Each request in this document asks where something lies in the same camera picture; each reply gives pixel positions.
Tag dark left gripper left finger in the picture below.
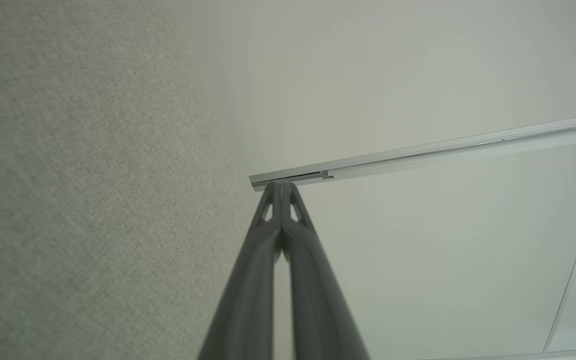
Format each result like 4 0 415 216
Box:
198 181 283 360

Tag silver metal wall frame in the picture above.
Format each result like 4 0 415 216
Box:
249 112 576 193

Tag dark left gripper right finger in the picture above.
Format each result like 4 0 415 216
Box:
282 181 371 360

